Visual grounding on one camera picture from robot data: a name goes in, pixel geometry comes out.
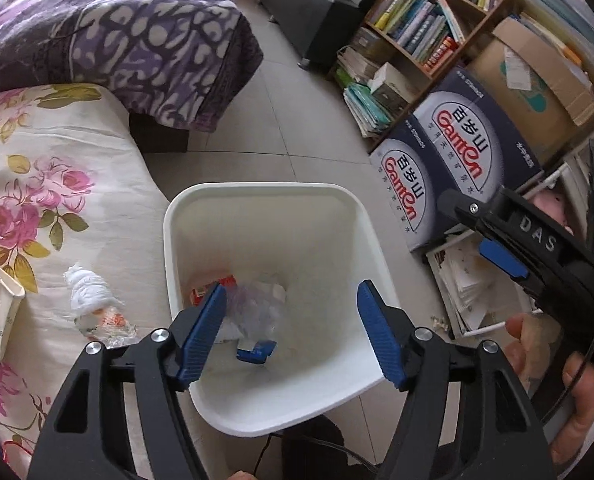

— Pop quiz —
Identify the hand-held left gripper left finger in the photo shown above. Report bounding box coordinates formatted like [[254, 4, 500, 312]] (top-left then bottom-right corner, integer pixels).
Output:
[[27, 282, 228, 480]]

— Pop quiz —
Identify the dark blue water carton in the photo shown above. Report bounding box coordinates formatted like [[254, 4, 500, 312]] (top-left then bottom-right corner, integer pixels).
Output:
[[369, 115, 484, 253], [414, 65, 543, 196]]

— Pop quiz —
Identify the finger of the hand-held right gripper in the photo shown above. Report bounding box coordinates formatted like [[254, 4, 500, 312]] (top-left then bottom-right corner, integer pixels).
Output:
[[437, 187, 530, 283]]

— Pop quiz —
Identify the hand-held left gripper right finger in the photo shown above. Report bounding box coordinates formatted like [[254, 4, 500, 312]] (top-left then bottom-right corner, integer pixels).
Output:
[[356, 280, 560, 480]]

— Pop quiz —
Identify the floral bed sheet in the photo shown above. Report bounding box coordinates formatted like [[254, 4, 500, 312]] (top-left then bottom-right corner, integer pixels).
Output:
[[0, 83, 178, 471]]

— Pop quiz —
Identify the black bench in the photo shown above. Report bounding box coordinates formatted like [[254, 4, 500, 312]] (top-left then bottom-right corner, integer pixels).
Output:
[[254, 0, 363, 68]]

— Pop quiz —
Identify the small blue box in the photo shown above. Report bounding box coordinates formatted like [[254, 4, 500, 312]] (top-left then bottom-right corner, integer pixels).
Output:
[[236, 337, 278, 364]]

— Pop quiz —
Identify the cream cardboard box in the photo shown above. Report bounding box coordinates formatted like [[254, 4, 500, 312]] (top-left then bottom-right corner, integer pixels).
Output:
[[369, 62, 422, 112]]

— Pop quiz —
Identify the clear plastic wrapper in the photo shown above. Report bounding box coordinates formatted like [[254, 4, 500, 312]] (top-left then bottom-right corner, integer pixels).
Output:
[[74, 307, 138, 348]]

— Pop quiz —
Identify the stack of white papers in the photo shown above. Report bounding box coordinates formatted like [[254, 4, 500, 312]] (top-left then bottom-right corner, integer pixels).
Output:
[[427, 237, 535, 339]]

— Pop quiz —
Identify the person's right hand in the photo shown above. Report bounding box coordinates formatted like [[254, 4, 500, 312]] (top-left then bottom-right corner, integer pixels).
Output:
[[504, 312, 594, 471]]

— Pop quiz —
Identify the stack of papers and folders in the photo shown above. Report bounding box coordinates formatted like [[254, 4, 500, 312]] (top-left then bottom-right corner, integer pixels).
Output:
[[520, 0, 594, 103]]

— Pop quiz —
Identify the white metal rack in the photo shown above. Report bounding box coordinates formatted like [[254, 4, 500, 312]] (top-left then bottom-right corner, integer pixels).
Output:
[[427, 137, 594, 341]]

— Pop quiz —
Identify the white plastic trash bin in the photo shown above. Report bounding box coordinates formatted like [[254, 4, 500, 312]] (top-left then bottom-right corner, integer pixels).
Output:
[[163, 183, 403, 436]]

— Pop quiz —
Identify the red snack packet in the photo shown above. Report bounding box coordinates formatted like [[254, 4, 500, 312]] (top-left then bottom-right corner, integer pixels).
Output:
[[192, 275, 238, 307]]

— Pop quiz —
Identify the row of blue spined books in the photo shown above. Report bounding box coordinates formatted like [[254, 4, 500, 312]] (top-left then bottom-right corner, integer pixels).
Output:
[[372, 0, 467, 67]]

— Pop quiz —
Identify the clear plastic bottle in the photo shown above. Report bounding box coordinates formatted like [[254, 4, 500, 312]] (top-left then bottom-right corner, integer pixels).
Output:
[[226, 275, 289, 342]]

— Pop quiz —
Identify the pile of teal booklets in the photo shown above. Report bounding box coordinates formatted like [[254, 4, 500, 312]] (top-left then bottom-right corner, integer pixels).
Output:
[[343, 82, 394, 139]]

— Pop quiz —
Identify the white paper stick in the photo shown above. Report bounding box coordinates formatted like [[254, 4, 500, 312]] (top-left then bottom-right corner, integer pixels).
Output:
[[464, 322, 506, 337]]

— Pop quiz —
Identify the wooden bookshelf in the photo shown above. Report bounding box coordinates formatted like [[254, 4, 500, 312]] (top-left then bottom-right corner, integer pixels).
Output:
[[334, 0, 548, 83]]

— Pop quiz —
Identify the white tissue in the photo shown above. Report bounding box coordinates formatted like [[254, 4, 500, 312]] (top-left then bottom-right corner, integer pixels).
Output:
[[63, 261, 125, 318]]

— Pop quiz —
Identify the small grey box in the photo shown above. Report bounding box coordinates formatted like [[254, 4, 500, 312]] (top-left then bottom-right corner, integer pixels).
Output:
[[351, 27, 394, 62]]

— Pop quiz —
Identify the purple patterned blanket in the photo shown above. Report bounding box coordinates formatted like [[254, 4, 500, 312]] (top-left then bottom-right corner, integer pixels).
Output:
[[0, 0, 265, 133]]

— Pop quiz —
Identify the large brown cardboard box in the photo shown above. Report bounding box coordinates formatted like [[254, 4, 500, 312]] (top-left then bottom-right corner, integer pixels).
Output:
[[470, 17, 594, 162]]

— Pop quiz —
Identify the black cable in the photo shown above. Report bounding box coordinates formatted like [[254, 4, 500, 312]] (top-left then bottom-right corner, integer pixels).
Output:
[[261, 430, 378, 480], [537, 302, 594, 423]]

